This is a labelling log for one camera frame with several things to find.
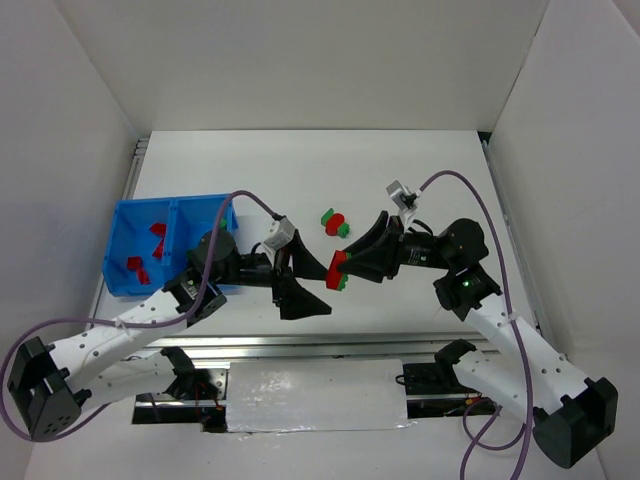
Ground red round lego brick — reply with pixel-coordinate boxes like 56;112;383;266
324;213;345;236

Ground red curved lego brick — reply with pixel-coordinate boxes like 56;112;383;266
149;222;167;238

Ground red studded lego brick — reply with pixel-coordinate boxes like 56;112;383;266
136;268;151;285

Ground red arch lego piece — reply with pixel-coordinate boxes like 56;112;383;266
127;256;143;271

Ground green studded lego brick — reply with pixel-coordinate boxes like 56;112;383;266
336;251;350;291

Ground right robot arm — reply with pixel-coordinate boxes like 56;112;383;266
338;212;618;469

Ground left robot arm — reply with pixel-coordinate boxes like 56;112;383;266
7;230;332;442

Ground blue bin right compartment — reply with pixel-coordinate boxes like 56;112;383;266
162;194;227;283

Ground blue bin compartment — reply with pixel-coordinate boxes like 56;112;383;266
162;194;227;283
102;198;171;297

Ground silver foil tape sheet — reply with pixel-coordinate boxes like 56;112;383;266
226;359;410;433

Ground blue bin left compartment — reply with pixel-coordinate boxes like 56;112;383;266
102;198;171;297

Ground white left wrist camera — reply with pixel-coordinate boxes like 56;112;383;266
262;216;296;251

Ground aluminium table rail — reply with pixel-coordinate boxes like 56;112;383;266
145;333;497;363

